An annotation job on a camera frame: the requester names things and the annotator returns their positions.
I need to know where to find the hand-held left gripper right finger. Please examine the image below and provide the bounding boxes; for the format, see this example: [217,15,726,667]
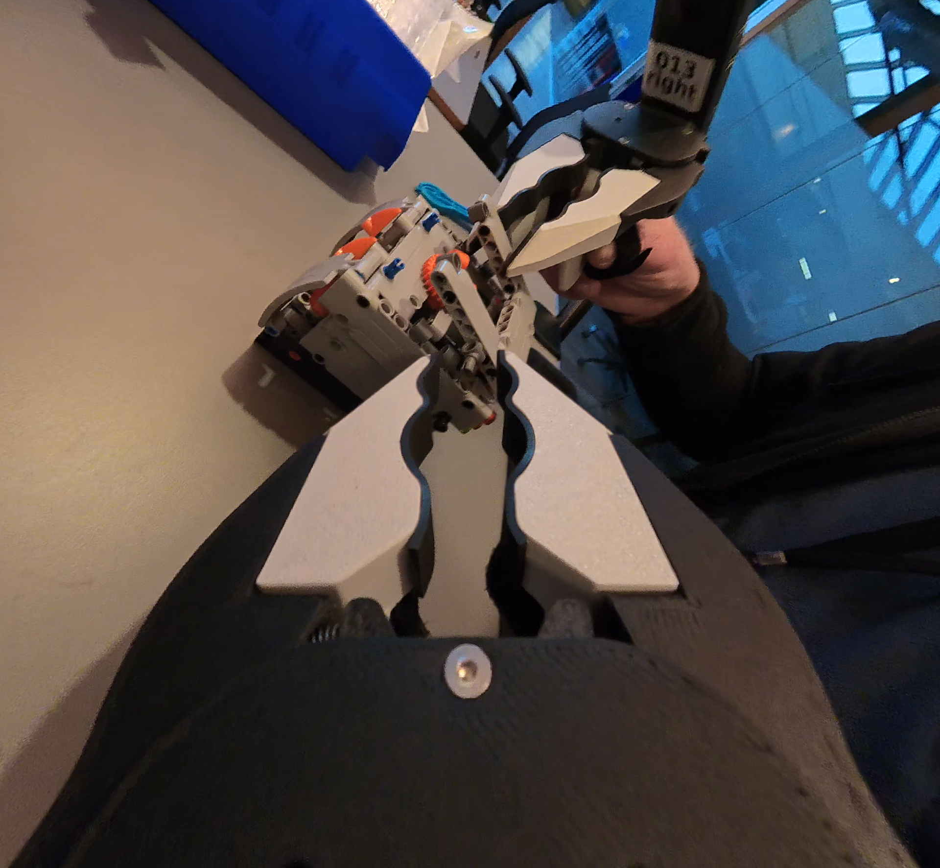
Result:
[498,351,681,621]

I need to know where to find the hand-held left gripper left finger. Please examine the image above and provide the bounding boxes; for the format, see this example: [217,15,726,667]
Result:
[256,356,442,613]

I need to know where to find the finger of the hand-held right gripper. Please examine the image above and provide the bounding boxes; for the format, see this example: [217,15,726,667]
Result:
[503,166,663,280]
[493,134,590,223]

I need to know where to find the light grey long beam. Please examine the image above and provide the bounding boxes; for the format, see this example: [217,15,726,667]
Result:
[429,255,500,432]

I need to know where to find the toy brick robot model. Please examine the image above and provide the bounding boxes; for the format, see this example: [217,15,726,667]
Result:
[257,194,542,437]

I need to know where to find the person's right forearm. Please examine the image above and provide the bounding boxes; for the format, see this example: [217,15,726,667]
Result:
[610,258,940,494]

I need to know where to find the person's right hand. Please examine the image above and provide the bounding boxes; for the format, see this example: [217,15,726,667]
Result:
[542,216,704,326]

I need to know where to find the black office chair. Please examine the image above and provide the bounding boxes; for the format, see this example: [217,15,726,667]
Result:
[469,0,588,165]

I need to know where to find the teal plastic tool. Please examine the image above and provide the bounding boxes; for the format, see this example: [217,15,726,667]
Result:
[415,181,471,220]

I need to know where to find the white paper sheet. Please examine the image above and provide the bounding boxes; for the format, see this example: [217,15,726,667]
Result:
[424,9,494,131]

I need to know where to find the blue storage bin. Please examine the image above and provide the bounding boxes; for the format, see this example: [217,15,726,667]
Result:
[66,0,433,173]

